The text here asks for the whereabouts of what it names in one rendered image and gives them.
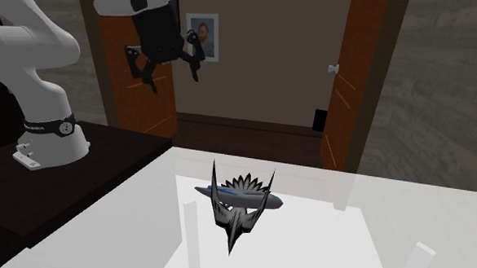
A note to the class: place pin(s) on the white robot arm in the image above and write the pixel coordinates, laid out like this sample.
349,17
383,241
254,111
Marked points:
37,94

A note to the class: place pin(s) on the dark brown door frame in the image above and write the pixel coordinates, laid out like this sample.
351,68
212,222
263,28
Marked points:
105,85

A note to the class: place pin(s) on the white table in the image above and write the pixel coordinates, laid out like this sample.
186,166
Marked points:
318,239

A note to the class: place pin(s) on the orange wooden door with knob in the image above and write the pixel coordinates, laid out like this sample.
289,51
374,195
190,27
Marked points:
356,54

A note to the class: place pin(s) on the grey toy airplane blue stripe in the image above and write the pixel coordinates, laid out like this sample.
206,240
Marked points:
272,201

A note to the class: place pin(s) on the dark robot stand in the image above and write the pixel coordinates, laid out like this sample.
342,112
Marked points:
81,183

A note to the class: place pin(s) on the framed portrait wall picture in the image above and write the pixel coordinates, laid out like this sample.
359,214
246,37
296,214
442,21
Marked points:
209,25

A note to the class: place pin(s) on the dark grey spiky winged figure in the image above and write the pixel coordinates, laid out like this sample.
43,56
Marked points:
235,223

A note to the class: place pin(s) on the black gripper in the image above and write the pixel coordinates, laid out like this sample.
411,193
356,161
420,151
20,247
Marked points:
160,35

